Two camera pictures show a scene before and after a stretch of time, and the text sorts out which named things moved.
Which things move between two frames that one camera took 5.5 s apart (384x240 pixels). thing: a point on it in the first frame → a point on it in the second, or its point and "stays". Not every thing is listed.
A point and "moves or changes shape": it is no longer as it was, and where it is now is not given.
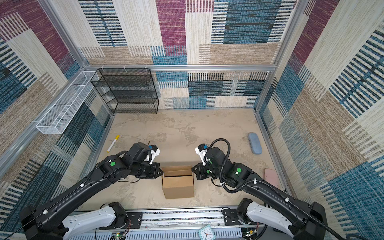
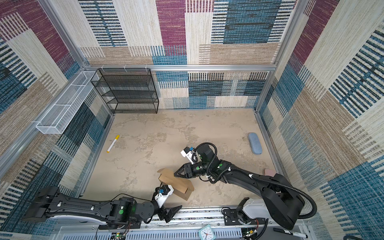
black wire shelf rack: [127, 91] stays
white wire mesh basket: [56, 120] stays
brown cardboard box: [178, 182] moves or changes shape
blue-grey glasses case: [255, 145] stays
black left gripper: [154, 174] → [170, 214]
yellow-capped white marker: [116, 138] stays
